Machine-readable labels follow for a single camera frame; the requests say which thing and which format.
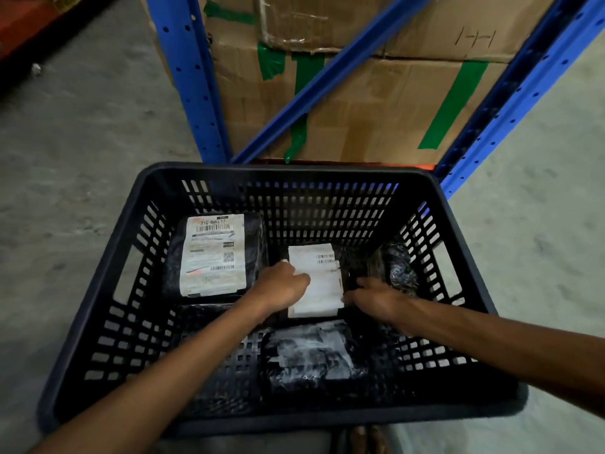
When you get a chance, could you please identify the person's right hand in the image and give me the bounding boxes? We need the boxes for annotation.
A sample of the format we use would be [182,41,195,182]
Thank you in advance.
[342,277,419,328]

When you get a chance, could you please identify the person's left hand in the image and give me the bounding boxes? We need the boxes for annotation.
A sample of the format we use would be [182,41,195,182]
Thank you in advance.
[246,261,312,321]

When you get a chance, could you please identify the small black parcel white label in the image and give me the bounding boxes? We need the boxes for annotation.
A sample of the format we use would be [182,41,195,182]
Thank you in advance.
[279,242,361,322]

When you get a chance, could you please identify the person's right forearm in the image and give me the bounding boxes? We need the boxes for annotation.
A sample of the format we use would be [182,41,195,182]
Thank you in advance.
[407,298,605,408]

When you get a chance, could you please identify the person's left forearm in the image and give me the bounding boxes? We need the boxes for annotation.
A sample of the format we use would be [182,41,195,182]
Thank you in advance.
[27,298,271,454]

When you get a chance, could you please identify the black bubble-wrapped parcel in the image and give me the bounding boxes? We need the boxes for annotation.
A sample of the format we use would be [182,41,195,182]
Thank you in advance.
[369,241,421,294]

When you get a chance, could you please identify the black parcel with clear tape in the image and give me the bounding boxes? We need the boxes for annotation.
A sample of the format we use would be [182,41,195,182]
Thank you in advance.
[261,320,370,399]

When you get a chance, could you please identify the large black parcel white label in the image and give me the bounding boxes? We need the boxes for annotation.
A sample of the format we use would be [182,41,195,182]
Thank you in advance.
[163,212,269,304]

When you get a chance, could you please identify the orange rack beam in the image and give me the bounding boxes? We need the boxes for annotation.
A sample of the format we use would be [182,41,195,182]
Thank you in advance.
[251,158,436,172]

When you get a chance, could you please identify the person's foot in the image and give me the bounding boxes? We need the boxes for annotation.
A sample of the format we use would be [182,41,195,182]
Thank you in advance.
[349,425,393,454]

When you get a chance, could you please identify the black plastic slotted basket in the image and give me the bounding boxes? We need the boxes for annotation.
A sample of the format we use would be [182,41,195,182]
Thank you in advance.
[37,161,528,438]

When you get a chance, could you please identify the large cardboard box green tape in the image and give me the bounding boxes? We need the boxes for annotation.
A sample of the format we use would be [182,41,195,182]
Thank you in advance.
[199,0,510,167]

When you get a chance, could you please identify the blue perforated rack upright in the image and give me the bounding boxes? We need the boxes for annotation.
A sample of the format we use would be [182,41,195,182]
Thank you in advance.
[144,0,233,164]
[432,0,605,200]

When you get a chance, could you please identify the cardboard box with clear tape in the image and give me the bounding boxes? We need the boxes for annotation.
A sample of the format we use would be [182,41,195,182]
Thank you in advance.
[257,0,559,63]

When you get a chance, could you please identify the red-orange rack beam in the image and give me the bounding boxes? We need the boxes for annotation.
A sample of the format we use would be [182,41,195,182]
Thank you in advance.
[0,0,119,63]

